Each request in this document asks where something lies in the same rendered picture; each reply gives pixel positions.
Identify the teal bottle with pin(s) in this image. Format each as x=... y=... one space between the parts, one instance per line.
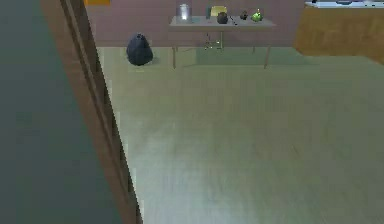
x=208 y=11

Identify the dark blue garbage bag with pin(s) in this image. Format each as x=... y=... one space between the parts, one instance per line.
x=139 y=50

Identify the grey metal-legged table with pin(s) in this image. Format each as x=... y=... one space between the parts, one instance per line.
x=220 y=24

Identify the black round pot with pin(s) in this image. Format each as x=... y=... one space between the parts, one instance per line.
x=222 y=18

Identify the clear glass jar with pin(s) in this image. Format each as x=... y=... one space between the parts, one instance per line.
x=183 y=12

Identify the black utensil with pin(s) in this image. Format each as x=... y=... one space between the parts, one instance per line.
x=233 y=20

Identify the yellow box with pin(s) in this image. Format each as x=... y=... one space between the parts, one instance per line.
x=218 y=10

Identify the small dark round object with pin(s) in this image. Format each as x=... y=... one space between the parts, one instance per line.
x=244 y=15

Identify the green apple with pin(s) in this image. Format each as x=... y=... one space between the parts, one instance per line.
x=256 y=16

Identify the orange framed picture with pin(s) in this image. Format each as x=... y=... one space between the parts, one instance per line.
x=97 y=2

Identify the wooden kitchen counter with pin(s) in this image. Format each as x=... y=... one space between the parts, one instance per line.
x=343 y=30

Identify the brown wooden door frame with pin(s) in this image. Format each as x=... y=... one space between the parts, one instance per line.
x=96 y=100

